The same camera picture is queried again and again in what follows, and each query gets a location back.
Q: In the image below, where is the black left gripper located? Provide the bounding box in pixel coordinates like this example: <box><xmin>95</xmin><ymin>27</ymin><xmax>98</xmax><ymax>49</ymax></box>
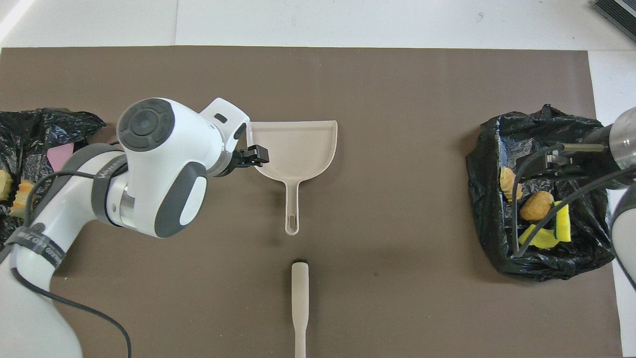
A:
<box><xmin>215</xmin><ymin>145</ymin><xmax>270</xmax><ymax>178</ymax></box>

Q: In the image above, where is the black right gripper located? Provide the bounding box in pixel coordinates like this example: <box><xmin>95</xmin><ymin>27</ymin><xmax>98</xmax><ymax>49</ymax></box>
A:
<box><xmin>517</xmin><ymin>124</ymin><xmax>619</xmax><ymax>180</ymax></box>

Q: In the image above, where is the beige plastic dustpan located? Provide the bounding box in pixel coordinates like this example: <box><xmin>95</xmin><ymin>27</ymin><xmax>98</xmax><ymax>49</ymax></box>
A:
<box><xmin>247</xmin><ymin>120</ymin><xmax>338</xmax><ymax>236</ymax></box>

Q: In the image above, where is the orange-brown sponge chunk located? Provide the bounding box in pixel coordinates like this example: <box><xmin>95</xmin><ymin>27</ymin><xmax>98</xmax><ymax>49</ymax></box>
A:
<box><xmin>520</xmin><ymin>191</ymin><xmax>555</xmax><ymax>222</ymax></box>

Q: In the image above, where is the green and yellow sponge piece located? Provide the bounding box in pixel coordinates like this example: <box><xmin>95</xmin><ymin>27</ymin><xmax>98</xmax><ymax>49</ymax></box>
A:
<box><xmin>549</xmin><ymin>200</ymin><xmax>572</xmax><ymax>243</ymax></box>

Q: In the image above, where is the yellow sponge block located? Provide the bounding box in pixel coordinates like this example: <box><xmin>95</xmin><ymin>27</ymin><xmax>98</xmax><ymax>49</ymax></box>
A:
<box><xmin>518</xmin><ymin>225</ymin><xmax>559</xmax><ymax>249</ymax></box>

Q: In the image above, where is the beige brush with black bristles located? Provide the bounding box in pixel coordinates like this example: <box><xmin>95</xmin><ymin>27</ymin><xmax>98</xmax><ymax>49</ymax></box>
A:
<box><xmin>291</xmin><ymin>260</ymin><xmax>310</xmax><ymax>358</ymax></box>

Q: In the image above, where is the black trash bag bin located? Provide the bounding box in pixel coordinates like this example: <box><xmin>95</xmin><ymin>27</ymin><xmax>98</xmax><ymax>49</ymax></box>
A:
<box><xmin>466</xmin><ymin>104</ymin><xmax>616</xmax><ymax>282</ymax></box>

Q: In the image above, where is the pink bin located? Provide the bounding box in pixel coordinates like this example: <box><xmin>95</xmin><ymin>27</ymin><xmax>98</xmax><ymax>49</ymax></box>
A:
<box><xmin>47</xmin><ymin>143</ymin><xmax>75</xmax><ymax>172</ymax></box>

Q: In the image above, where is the black bag over pink bin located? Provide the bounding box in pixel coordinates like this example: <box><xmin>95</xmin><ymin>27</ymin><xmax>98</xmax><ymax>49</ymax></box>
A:
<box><xmin>0</xmin><ymin>108</ymin><xmax>106</xmax><ymax>249</ymax></box>

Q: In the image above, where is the brown table mat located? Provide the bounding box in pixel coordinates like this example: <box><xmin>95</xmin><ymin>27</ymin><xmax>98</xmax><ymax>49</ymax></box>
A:
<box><xmin>0</xmin><ymin>46</ymin><xmax>623</xmax><ymax>358</ymax></box>

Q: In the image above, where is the dark grey ribbed device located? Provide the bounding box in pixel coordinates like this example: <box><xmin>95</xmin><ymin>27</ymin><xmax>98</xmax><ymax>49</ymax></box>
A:
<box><xmin>593</xmin><ymin>0</ymin><xmax>636</xmax><ymax>41</ymax></box>

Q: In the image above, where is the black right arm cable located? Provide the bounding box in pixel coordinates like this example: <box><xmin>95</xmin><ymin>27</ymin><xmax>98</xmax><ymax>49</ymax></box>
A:
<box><xmin>511</xmin><ymin>144</ymin><xmax>636</xmax><ymax>258</ymax></box>

